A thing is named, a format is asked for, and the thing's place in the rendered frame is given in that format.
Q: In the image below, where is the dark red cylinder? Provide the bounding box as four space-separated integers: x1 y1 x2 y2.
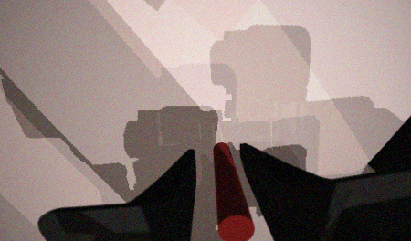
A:
213 142 255 241

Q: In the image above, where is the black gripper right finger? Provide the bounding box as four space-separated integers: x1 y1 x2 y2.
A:
240 143 411 241

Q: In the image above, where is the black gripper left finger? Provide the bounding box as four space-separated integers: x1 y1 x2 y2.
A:
37 149 196 241

